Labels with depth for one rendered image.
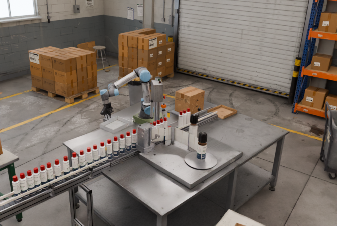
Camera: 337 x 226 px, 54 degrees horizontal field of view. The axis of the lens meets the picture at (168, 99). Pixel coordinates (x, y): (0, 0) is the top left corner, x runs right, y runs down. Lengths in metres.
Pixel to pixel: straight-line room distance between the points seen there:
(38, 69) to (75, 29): 2.69
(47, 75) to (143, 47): 2.05
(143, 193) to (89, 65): 4.50
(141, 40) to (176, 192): 4.85
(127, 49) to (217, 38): 2.12
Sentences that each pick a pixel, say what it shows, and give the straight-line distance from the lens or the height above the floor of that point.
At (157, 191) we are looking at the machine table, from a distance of 2.88.
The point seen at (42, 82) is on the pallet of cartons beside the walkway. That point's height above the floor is 0.29.
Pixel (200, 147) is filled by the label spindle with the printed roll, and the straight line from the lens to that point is 3.09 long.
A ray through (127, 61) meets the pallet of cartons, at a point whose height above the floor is 0.55.
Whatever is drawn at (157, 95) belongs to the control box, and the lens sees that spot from 3.38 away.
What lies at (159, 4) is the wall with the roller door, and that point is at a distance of 8.92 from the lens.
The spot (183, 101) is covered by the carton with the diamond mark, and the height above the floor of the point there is 1.02.
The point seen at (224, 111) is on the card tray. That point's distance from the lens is 4.42.
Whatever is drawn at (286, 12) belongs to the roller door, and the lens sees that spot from 7.34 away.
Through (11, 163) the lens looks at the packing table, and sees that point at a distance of 3.62.
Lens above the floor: 2.58
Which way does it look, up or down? 22 degrees down
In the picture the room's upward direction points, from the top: 2 degrees clockwise
